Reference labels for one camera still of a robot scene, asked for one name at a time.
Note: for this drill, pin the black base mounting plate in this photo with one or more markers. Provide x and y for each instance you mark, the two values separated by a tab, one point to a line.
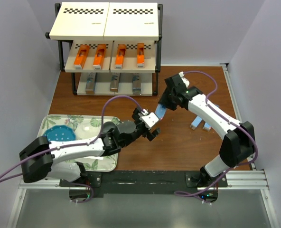
144	182

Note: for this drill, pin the black frame three-tier shelf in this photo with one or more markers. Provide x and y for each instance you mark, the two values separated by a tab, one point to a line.
110	23

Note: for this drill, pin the metallic blue toothpaste box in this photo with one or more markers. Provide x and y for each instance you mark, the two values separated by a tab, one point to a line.
136	84

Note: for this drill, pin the silver blue toothpaste box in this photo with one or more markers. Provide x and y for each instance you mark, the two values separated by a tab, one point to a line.
114	83
90	83

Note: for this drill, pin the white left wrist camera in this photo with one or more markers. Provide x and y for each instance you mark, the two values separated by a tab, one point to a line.
148	118

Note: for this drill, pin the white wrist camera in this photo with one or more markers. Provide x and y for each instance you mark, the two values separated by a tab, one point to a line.
186	81
148	118

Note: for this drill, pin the light blue toothpaste box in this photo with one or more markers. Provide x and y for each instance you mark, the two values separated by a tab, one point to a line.
195	123

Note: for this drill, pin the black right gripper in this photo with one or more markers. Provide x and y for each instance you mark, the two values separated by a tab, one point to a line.
163	100

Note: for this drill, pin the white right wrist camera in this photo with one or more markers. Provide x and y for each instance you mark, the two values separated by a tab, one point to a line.
186	81

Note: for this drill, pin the teal dotted plate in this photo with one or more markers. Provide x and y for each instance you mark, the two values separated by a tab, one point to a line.
60	133

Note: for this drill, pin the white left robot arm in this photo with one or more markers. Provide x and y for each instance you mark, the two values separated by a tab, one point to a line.
44	158

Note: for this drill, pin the leaf-patterned white tray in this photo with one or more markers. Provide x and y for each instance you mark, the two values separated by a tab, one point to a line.
84	126

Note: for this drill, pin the orange toothpaste box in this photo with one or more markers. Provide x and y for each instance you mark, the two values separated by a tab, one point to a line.
81	56
119	60
140	55
99	56

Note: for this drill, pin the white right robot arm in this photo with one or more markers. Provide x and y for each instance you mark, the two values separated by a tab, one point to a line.
238	138

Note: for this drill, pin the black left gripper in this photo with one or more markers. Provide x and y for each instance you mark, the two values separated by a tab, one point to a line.
149	135

